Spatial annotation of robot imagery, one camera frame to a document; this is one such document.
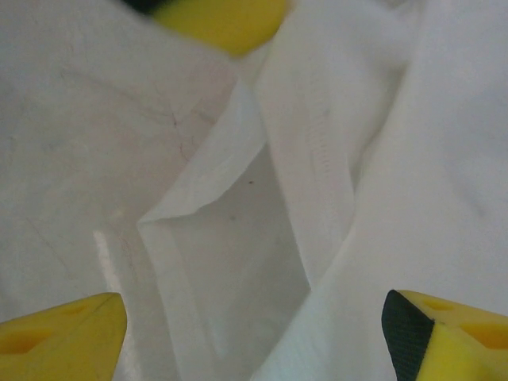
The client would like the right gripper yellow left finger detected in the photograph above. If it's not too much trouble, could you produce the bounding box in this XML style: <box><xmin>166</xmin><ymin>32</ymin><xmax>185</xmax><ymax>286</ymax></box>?
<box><xmin>0</xmin><ymin>292</ymin><xmax>129</xmax><ymax>381</ymax></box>

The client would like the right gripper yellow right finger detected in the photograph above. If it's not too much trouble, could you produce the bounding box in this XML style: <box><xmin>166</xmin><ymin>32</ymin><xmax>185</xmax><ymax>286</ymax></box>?
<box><xmin>381</xmin><ymin>289</ymin><xmax>508</xmax><ymax>381</ymax></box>

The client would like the white t-shirt with black print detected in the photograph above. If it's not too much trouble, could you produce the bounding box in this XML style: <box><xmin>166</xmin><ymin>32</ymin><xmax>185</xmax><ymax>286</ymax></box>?
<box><xmin>136</xmin><ymin>0</ymin><xmax>508</xmax><ymax>381</ymax></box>

